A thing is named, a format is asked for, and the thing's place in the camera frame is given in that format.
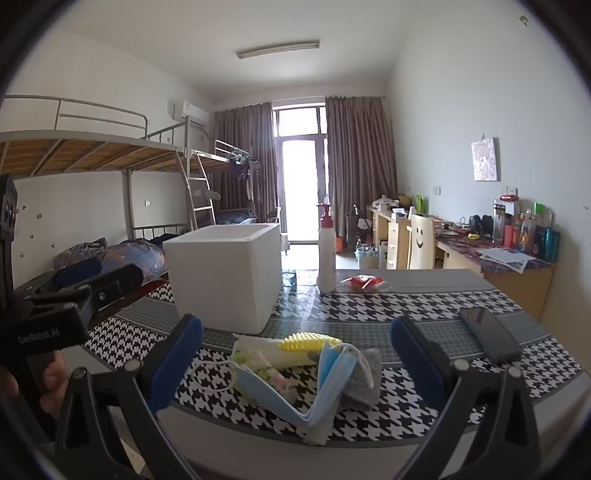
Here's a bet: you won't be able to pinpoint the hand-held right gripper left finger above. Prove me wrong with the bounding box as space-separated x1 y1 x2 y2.
54 314 205 480

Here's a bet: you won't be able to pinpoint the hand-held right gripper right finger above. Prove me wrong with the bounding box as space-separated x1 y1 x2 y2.
390 316 541 480

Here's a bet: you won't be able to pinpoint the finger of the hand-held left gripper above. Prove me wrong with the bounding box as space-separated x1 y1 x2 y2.
23 263 145 319
53 256 105 289

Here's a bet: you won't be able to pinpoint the grey cloth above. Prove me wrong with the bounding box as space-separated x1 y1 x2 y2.
339 347 385 411

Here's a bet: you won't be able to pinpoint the blue face mask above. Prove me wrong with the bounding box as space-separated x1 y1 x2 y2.
318 342 376 416
191 359 333 432

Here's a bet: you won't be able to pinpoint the white foam box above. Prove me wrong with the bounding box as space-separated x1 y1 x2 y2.
163 223 283 335

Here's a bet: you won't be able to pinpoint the green floral tissue packet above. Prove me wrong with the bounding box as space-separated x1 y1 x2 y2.
233 350 296 402

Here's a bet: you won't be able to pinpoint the yellow ribbed sponge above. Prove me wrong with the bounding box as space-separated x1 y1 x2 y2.
278 332 343 354

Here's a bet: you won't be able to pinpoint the person's left hand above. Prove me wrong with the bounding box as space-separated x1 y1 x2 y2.
38 350 71 411

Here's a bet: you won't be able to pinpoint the blue patterned quilt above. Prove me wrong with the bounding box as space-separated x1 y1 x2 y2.
53 237 167 287

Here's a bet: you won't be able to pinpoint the houndstooth tablecloth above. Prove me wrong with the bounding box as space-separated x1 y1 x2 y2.
85 268 583 439

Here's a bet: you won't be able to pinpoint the dark smartphone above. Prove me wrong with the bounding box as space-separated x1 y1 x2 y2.
458 306 523 363

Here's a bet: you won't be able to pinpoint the red snack packet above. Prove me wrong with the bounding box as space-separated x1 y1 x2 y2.
341 274 386 293

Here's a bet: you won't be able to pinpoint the white bucket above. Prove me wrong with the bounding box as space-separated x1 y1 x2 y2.
355 244 380 269

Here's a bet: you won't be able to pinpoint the light wooden desk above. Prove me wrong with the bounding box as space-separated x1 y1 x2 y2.
367 205 414 271
434 226 555 321

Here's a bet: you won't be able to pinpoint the wooden chair with smiley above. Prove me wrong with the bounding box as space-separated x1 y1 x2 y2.
406 213 437 271

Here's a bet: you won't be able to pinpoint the grey metal bunk bed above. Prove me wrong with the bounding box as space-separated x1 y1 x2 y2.
189 138 259 227
0 95 221 301

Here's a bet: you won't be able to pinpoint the white spray bottle red nozzle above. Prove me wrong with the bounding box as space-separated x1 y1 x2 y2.
316 195 338 295

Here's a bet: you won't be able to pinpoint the printed paper sheets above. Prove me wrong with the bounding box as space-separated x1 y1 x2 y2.
475 248 537 269

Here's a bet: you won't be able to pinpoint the black folding cart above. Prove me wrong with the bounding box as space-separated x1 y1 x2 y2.
346 205 370 238

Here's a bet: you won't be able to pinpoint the black headphones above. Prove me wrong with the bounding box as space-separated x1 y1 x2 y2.
467 215 495 236

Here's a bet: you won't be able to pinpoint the dark hanging clothes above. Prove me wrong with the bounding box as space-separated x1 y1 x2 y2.
228 154 252 181

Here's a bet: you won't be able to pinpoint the row of toiletry bottles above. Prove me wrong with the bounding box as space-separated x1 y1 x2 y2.
492 196 561 264

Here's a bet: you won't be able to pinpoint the white air conditioner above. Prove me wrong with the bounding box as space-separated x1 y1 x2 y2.
173 100 209 124

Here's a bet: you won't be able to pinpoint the brown curtain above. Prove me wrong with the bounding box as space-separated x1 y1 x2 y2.
213 102 278 223
325 96 398 252

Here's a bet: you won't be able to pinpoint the glass balcony door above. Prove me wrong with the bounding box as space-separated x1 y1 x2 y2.
272 105 329 243

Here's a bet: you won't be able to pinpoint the ceiling tube light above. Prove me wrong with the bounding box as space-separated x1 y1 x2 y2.
236 41 321 60

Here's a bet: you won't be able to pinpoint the cartoon wall poster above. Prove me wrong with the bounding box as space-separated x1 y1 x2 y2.
471 137 500 182

